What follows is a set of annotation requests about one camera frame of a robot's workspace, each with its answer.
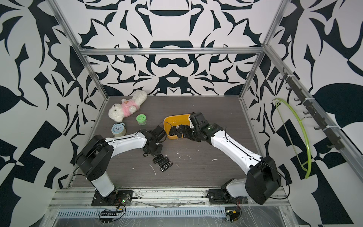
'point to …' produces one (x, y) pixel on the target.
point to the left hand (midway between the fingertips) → (156, 148)
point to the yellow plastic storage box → (177, 120)
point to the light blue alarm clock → (118, 129)
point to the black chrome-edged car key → (166, 166)
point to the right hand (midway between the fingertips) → (182, 132)
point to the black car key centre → (164, 161)
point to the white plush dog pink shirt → (117, 112)
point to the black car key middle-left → (158, 158)
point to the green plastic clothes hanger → (308, 170)
